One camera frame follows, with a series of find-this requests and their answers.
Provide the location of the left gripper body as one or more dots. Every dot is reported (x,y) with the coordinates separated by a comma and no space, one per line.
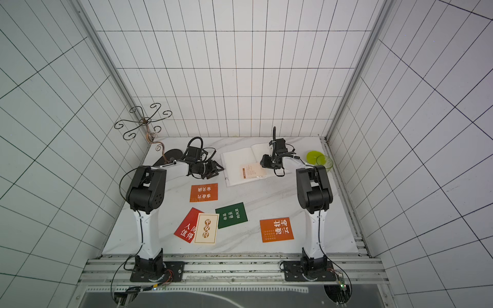
(204,169)

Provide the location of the metal jewelry stand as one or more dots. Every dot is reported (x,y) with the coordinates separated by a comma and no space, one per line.
(149,123)

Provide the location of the green card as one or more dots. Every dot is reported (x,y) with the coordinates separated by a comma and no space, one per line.
(231,215)

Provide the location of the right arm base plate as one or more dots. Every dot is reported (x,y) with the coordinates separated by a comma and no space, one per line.
(300,271)

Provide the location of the aluminium rail frame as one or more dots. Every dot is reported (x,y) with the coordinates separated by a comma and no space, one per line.
(232,272)

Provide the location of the cream card red stripe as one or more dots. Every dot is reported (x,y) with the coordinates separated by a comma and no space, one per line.
(253,171)

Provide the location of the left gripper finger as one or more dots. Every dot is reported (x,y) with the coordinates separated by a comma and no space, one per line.
(214,165)
(214,172)

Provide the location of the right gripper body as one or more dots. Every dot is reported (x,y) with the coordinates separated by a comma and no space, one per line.
(269,160)

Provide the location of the orange card lower right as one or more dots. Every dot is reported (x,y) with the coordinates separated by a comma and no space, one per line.
(278,229)

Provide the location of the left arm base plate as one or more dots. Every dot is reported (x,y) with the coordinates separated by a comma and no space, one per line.
(160,272)

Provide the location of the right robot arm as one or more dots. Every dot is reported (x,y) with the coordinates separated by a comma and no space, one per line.
(314,195)

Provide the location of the clear green cup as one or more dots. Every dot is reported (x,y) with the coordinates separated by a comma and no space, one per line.
(325,161)

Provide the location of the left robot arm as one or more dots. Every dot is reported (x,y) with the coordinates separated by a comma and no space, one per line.
(145,195)

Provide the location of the cream framed card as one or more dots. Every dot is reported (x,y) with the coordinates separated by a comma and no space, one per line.
(206,229)

